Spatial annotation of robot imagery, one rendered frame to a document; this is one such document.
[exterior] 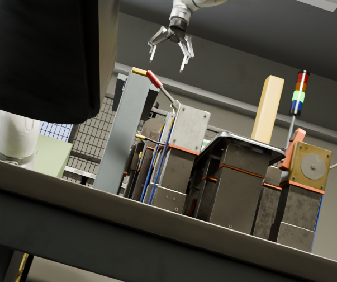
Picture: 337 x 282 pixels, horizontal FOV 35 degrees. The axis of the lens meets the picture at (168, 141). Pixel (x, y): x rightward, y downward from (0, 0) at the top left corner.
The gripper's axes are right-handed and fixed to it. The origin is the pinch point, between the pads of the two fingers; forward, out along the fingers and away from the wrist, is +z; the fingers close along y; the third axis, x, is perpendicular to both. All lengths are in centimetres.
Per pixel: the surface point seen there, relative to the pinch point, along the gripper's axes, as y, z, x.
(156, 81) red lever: -4, 35, -71
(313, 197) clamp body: 46, 54, -73
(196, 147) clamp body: 11, 51, -74
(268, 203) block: 41, 55, -51
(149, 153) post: 2.7, 44.5, -22.5
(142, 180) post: 3, 55, -22
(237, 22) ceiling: 61, -160, 235
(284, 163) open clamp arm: 36, 47, -72
